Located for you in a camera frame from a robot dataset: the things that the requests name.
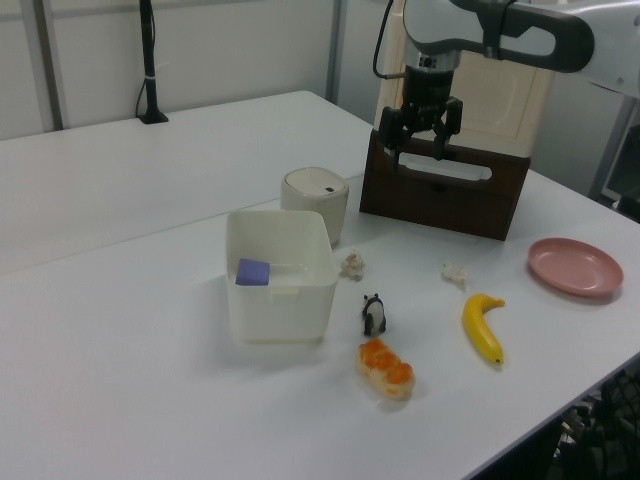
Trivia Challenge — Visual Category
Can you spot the panda toy figure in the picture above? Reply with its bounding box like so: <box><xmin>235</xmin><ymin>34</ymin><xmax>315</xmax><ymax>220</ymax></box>
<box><xmin>361</xmin><ymin>293</ymin><xmax>388</xmax><ymax>338</ymax></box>

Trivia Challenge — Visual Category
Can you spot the black robot wrist cable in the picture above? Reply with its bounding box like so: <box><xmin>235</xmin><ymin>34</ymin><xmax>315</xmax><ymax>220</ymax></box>
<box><xmin>372</xmin><ymin>0</ymin><xmax>407</xmax><ymax>80</ymax></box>

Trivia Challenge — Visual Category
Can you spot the small cream lidded bin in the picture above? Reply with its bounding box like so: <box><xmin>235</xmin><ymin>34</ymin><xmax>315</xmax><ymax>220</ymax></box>
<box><xmin>280</xmin><ymin>167</ymin><xmax>350</xmax><ymax>248</ymax></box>

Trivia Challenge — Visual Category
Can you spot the pink plate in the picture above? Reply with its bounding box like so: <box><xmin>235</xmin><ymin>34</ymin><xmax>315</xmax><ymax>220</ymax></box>
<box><xmin>528</xmin><ymin>237</ymin><xmax>625</xmax><ymax>300</ymax></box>

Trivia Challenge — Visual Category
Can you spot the open cream plastic box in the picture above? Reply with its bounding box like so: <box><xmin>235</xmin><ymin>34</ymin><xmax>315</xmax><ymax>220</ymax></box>
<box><xmin>224</xmin><ymin>209</ymin><xmax>339</xmax><ymax>347</ymax></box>

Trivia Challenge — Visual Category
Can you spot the black mesh chair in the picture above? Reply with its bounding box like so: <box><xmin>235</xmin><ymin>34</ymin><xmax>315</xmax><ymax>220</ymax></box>
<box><xmin>549</xmin><ymin>359</ymin><xmax>640</xmax><ymax>480</ymax></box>

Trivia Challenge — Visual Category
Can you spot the dark wood drawer box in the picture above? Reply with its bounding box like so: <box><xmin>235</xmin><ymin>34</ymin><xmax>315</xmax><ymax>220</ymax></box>
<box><xmin>358</xmin><ymin>128</ymin><xmax>531</xmax><ymax>242</ymax></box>

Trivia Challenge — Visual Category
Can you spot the yellow toy banana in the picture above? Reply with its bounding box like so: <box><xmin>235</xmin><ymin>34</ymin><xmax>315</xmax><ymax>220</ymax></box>
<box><xmin>461</xmin><ymin>293</ymin><xmax>506</xmax><ymax>371</ymax></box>

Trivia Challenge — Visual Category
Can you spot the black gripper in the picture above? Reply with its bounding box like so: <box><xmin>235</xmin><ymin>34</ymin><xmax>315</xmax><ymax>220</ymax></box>
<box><xmin>377</xmin><ymin>66</ymin><xmax>464</xmax><ymax>167</ymax></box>

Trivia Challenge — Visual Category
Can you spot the toy bread loaf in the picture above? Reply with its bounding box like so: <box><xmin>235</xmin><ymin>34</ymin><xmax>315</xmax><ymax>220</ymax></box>
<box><xmin>355</xmin><ymin>338</ymin><xmax>417</xmax><ymax>401</ymax></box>

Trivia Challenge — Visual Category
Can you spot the black stand pole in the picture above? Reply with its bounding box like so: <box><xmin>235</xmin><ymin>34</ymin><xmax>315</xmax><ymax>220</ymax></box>
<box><xmin>135</xmin><ymin>0</ymin><xmax>170</xmax><ymax>125</ymax></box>

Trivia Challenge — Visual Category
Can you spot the purple cube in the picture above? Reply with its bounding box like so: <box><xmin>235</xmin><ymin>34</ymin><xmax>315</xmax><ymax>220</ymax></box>
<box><xmin>234</xmin><ymin>257</ymin><xmax>272</xmax><ymax>288</ymax></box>

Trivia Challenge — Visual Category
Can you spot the crumpled white paper ball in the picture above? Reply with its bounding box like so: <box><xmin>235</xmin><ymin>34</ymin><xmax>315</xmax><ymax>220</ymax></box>
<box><xmin>441</xmin><ymin>259</ymin><xmax>469</xmax><ymax>290</ymax></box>
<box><xmin>340</xmin><ymin>248</ymin><xmax>367</xmax><ymax>280</ymax></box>

